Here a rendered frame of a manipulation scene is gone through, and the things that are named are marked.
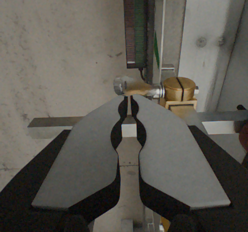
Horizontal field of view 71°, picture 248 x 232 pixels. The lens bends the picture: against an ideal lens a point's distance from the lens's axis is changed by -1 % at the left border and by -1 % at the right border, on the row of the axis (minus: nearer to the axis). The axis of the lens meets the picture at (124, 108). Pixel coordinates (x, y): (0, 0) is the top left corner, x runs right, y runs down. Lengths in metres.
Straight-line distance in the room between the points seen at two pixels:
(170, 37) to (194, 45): 0.12
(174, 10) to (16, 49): 1.09
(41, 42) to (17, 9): 0.20
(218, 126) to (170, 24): 0.23
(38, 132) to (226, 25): 0.50
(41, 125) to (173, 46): 0.32
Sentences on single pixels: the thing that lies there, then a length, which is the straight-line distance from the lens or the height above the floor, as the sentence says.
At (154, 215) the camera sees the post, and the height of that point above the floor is 0.80.
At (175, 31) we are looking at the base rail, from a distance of 0.42.
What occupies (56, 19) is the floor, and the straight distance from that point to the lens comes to 1.18.
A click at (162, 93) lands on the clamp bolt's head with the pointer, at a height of 0.85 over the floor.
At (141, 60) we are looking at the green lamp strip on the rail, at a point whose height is 0.70.
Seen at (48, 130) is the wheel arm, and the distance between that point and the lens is 0.35.
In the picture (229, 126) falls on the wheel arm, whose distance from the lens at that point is 0.36.
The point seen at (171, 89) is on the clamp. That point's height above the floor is 0.87.
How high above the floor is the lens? 1.11
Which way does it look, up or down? 56 degrees down
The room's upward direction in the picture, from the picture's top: 178 degrees counter-clockwise
